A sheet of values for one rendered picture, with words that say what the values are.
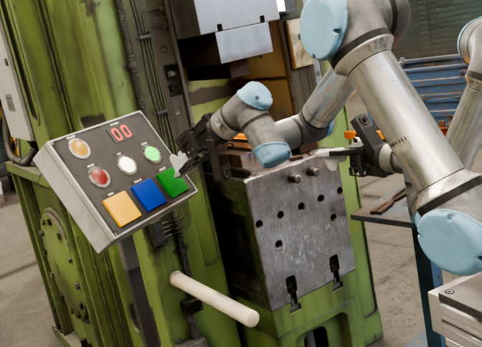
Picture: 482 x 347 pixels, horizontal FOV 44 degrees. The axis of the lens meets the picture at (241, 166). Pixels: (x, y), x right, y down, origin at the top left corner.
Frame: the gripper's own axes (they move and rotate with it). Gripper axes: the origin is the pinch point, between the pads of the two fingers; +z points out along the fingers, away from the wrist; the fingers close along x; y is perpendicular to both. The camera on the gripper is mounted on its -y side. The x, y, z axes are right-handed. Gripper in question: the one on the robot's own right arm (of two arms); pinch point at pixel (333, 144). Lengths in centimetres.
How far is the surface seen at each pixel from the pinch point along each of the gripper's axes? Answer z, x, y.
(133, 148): 19, -51, -12
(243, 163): 30.7, -11.7, 4.9
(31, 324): 209, -60, 100
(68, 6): 80, -38, -55
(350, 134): 23.0, 27.4, 5.3
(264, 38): 30.6, 5.0, -31.7
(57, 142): 14, -71, -19
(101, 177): 10, -64, -9
